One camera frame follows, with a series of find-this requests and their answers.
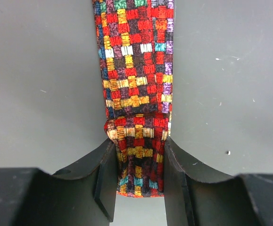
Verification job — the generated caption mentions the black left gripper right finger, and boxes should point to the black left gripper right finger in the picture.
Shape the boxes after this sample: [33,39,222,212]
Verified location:
[164,138,273,226]

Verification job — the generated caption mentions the red multicolour checked tie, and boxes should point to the red multicolour checked tie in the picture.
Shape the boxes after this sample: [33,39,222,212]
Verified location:
[92,0,174,198]

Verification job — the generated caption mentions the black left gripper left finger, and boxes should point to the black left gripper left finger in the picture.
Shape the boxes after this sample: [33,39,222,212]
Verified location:
[0,140,117,226]

